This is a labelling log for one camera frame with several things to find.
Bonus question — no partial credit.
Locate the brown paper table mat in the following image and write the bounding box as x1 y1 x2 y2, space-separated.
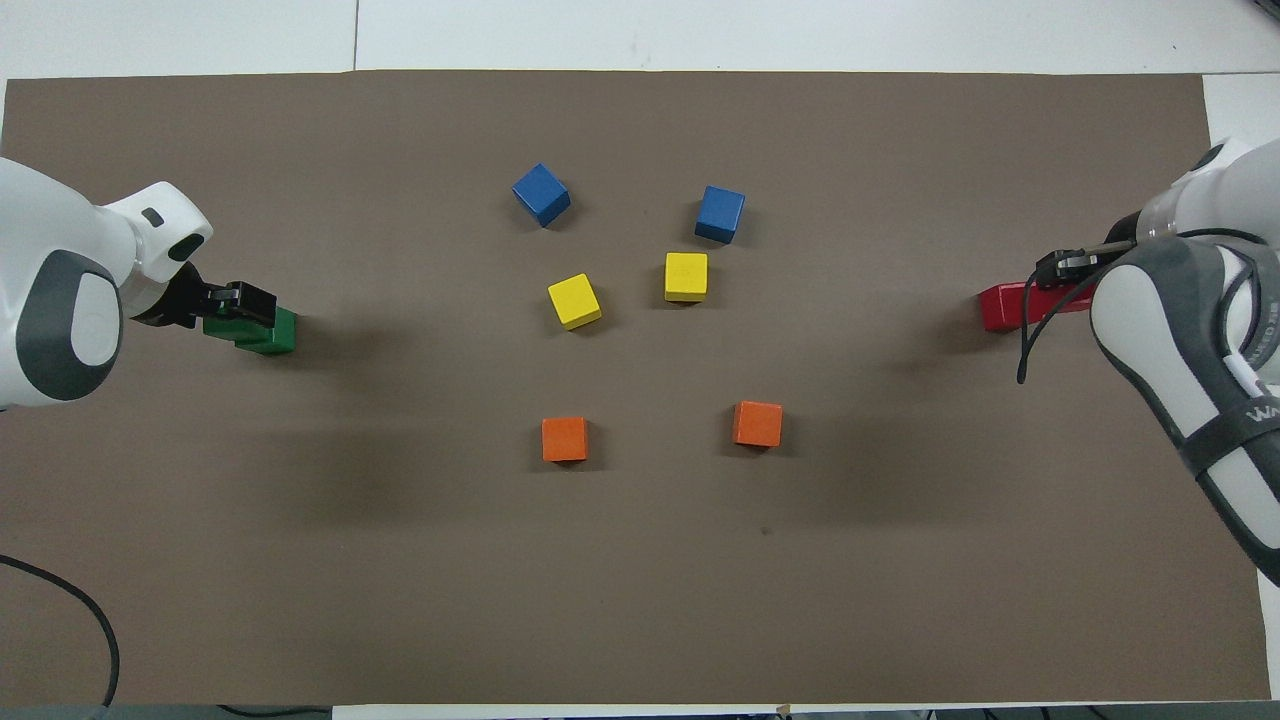
0 70 1271 706

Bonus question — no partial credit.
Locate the blue wooden cube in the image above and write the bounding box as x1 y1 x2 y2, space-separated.
694 185 747 246
512 163 572 229

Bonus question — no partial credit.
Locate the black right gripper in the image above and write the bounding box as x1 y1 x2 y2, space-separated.
1035 238 1143 291

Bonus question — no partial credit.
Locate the yellow wooden cube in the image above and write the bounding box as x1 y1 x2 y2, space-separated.
664 252 710 304
547 273 604 332

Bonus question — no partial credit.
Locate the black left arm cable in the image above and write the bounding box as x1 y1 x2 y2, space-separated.
0 555 121 720

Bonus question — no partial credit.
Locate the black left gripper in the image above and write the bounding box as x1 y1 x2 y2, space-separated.
135 265 278 329

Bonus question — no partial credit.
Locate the red wooden cube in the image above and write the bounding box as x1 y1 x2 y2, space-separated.
1022 282 1098 321
978 284 1031 333

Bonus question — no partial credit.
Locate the green wooden cube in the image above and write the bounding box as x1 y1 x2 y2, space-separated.
203 308 273 347
235 308 298 357

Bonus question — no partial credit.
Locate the orange wooden cube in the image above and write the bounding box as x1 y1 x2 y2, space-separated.
541 416 591 464
732 400 785 450

